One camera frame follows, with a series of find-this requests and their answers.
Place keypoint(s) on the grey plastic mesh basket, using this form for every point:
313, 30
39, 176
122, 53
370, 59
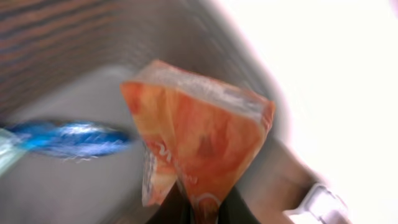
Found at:
66, 59

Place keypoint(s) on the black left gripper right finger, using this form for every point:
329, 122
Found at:
234, 210

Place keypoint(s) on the blue Oreo cookie pack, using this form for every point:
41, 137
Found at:
69, 139

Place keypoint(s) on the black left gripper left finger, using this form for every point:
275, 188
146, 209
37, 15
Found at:
175, 209

